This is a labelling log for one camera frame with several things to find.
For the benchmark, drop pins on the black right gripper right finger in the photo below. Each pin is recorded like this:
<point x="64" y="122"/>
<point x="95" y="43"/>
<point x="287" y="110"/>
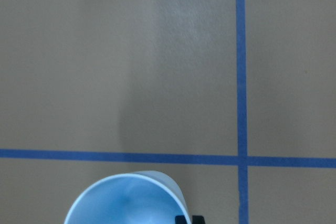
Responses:
<point x="197" y="219"/>

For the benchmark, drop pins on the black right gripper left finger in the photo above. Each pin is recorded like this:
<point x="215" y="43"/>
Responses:
<point x="180" y="219"/>

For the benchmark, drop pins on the light blue plastic cup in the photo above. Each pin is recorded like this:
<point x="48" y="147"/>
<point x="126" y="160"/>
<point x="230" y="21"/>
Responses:
<point x="138" y="197"/>

